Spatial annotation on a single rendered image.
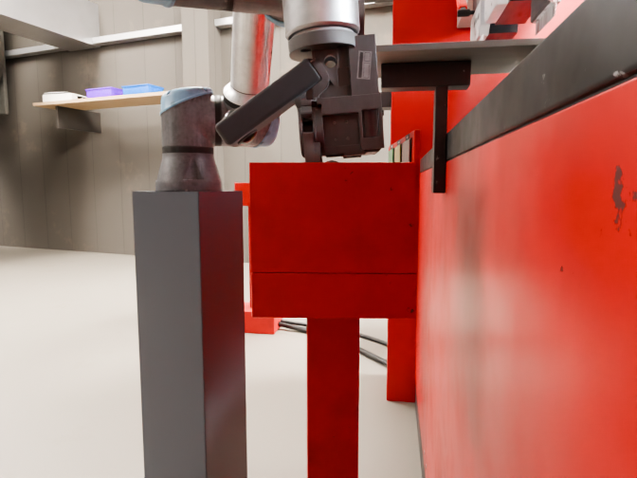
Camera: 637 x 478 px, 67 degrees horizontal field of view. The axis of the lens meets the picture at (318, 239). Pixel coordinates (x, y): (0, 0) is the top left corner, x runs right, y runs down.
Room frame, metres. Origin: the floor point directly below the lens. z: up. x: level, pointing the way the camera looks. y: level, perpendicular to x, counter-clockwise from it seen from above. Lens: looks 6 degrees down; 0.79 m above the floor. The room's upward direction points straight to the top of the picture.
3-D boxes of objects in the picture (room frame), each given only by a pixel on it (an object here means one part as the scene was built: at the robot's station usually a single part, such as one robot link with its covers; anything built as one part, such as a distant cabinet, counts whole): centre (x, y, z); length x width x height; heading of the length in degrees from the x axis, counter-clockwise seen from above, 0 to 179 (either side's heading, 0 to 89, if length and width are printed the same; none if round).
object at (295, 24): (0.50, 0.00, 0.95); 0.08 x 0.08 x 0.05
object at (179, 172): (1.13, 0.30, 0.82); 0.15 x 0.15 x 0.10
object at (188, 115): (1.13, 0.29, 0.94); 0.13 x 0.12 x 0.14; 104
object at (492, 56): (0.83, -0.22, 1.00); 0.26 x 0.18 x 0.01; 81
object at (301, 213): (0.55, -0.02, 0.75); 0.20 x 0.16 x 0.18; 179
